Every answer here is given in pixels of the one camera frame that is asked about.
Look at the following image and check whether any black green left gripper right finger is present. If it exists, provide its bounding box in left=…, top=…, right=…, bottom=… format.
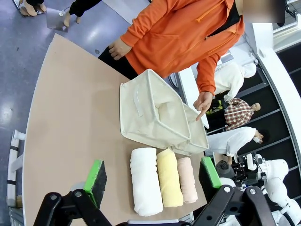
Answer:
left=192, top=156, right=276, bottom=226

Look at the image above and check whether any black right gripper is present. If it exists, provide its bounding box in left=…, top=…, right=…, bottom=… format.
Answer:
left=232, top=163, right=259, bottom=189

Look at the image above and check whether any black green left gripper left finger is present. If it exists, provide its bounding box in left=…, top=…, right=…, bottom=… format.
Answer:
left=34, top=160, right=112, bottom=226

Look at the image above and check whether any dark grey towel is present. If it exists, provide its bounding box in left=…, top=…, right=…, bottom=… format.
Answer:
left=215, top=160, right=236, bottom=180

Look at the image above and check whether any yellow towel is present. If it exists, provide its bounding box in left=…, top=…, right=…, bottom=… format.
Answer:
left=156, top=148, right=184, bottom=208

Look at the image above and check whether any white towel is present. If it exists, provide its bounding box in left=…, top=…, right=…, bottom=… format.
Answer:
left=129, top=147, right=164, bottom=217

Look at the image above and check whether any person's left forearm orange sleeve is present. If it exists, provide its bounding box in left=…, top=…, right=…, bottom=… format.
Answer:
left=196, top=57, right=221, bottom=96

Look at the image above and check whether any person's right forearm orange sleeve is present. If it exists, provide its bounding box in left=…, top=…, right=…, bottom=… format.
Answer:
left=120, top=16, right=156, bottom=48

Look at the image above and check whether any person's left hand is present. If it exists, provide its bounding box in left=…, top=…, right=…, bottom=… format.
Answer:
left=193, top=91, right=214, bottom=122

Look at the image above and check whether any person's right hand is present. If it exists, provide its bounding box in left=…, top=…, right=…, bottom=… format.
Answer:
left=108, top=37, right=132, bottom=61

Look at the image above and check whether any pink rolled towel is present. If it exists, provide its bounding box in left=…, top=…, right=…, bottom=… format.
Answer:
left=176, top=157, right=198, bottom=204

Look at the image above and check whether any person in white with mask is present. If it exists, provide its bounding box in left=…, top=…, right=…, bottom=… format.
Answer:
left=206, top=126, right=270, bottom=158

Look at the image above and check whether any cream fabric basket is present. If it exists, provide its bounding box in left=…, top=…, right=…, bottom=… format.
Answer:
left=119, top=68, right=191, bottom=149
left=171, top=103, right=210, bottom=156

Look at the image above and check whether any mannequin in plaid shirt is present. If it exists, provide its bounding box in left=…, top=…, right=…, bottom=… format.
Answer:
left=223, top=97, right=261, bottom=131

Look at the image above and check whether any yellow black bag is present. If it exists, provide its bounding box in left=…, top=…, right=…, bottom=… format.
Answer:
left=206, top=99, right=223, bottom=116

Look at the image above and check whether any white table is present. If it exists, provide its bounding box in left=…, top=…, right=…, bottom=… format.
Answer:
left=177, top=67, right=210, bottom=129

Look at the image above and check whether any person in white hoodie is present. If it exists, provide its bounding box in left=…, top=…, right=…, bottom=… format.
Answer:
left=214, top=62, right=257, bottom=102

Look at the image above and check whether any person in orange hoodie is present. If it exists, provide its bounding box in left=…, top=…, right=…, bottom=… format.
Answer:
left=98, top=0, right=286, bottom=96

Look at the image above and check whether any mannequin in black coat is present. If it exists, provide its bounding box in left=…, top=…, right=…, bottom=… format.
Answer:
left=63, top=0, right=102, bottom=28

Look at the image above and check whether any mannequin in dark padded coat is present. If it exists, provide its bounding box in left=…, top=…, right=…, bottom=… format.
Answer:
left=19, top=0, right=47, bottom=17

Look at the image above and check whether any white pipe frame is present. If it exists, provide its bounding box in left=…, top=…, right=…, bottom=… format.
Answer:
left=6, top=129, right=26, bottom=208

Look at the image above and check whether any metal mannequin base plate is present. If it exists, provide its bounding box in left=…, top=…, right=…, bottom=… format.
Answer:
left=46, top=6, right=69, bottom=31

